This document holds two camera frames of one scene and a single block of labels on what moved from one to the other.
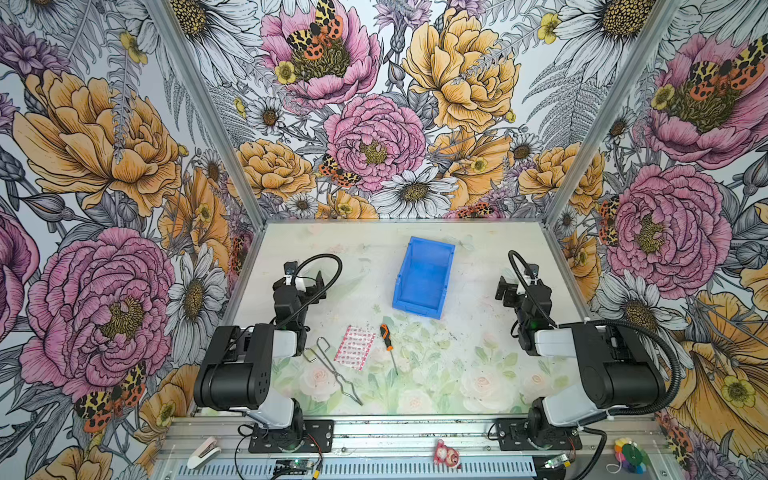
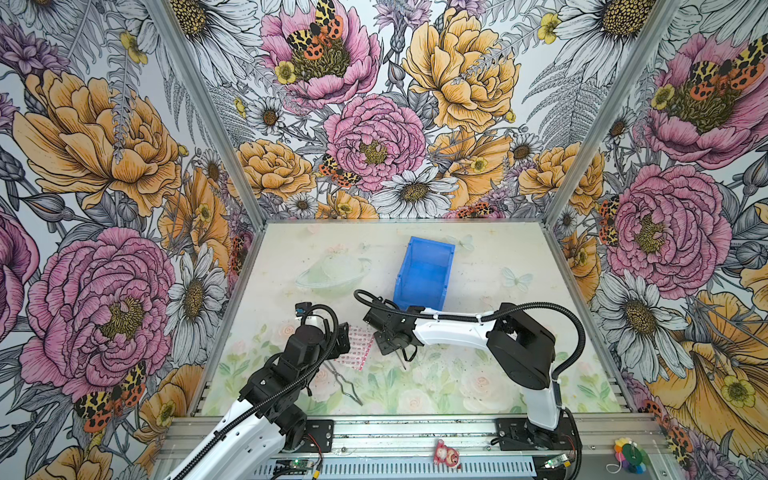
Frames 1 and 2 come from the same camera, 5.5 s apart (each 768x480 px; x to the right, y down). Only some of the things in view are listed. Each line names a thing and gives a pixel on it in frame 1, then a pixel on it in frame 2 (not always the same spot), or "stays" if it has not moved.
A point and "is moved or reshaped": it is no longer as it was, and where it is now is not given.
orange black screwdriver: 385,333 is moved or reshaped
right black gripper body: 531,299 to 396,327
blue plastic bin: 423,276 stays
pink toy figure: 446,454 stays
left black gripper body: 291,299 to 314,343
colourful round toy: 630,456 stays
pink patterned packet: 354,348 stays
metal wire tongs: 310,354 stays
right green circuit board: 555,462 stays
